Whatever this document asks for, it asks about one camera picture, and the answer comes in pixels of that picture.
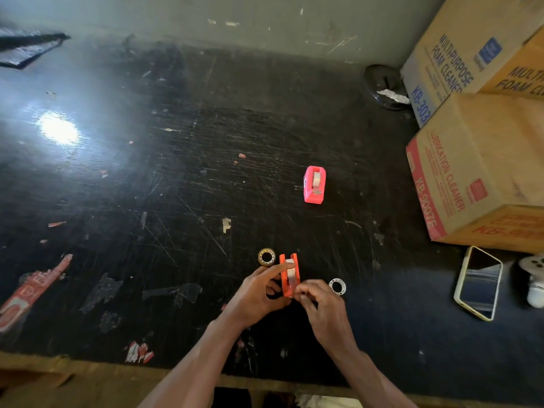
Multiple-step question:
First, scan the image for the person's left hand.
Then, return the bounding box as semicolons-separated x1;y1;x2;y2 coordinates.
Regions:
220;263;295;333

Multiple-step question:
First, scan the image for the person's right hand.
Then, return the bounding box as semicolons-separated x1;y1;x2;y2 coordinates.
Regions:
293;279;360;362

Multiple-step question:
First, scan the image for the orange tape dispenser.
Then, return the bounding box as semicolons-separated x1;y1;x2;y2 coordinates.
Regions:
279;253;301;298

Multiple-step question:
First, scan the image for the person's left forearm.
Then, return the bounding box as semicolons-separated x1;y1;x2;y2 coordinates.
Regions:
138;320;247;408

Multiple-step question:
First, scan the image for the person's right forearm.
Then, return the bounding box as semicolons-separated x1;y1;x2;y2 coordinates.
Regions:
325;349;419;408

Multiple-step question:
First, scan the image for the pink tape dispenser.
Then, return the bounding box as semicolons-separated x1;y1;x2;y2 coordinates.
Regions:
303;166;326;205

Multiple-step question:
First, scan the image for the red and white sticker scrap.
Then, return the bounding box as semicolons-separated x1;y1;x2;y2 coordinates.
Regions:
124;341;155;365

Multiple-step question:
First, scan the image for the smartphone in yellow case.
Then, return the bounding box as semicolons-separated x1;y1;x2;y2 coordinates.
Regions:
453;246;503;322

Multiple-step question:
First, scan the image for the cardboard box with red print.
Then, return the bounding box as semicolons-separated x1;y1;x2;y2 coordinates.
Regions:
406;92;544;254

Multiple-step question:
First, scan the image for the crumpled white paper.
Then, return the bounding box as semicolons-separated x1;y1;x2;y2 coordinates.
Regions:
377;88;411;106

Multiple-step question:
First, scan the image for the white handheld device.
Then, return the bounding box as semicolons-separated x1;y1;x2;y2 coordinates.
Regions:
518;255;544;309

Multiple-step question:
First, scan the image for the black round dish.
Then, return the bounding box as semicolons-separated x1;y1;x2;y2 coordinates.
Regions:
363;64;411;111

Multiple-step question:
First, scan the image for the red torn sticker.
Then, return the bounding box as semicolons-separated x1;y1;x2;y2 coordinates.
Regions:
0;254;74;334

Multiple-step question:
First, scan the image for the cardboard box with blue print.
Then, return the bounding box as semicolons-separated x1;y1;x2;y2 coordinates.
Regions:
400;0;544;129

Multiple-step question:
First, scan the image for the black flat object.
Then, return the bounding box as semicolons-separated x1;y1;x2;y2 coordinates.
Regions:
0;31;71;70

